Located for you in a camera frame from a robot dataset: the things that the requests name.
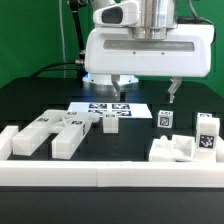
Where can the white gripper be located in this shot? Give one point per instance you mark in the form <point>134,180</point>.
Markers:
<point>186,52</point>

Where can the white chair seat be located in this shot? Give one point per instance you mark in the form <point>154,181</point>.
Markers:
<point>179,149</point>

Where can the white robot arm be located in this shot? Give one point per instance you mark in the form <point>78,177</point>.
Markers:
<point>136,38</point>

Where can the white chair back piece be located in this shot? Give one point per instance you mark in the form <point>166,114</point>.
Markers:
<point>70,129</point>

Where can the white sheet with tags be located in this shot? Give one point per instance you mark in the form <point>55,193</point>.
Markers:
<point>123,110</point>

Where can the white U-shaped fence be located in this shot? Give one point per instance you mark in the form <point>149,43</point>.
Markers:
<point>104,174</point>

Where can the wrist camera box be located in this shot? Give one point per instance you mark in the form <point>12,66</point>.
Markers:
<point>126,13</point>

